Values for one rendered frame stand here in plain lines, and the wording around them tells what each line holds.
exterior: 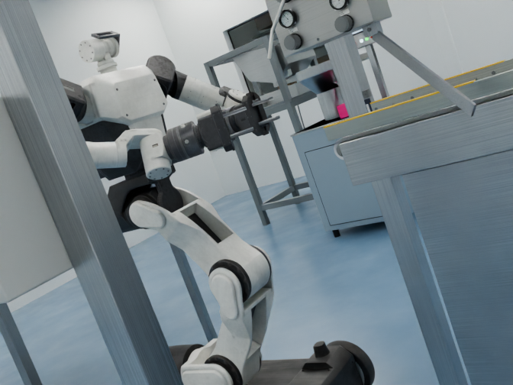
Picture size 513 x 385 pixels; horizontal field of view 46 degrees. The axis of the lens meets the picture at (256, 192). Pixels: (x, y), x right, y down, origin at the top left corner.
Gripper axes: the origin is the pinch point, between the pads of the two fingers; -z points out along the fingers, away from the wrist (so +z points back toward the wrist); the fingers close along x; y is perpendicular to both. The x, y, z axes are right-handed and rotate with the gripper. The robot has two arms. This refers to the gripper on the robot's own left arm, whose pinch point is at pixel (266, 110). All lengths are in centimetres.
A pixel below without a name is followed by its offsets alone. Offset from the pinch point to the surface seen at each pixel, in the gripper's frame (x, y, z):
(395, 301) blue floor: 102, -88, 44
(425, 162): 20, 14, -49
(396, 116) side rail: 9.2, 14.5, -46.3
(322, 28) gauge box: -12.9, 18.6, -38.7
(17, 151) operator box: -9, 86, -31
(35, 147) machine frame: -8, 85, -34
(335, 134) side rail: 9.4, 16.5, -31.6
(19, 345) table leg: 47, 50, 99
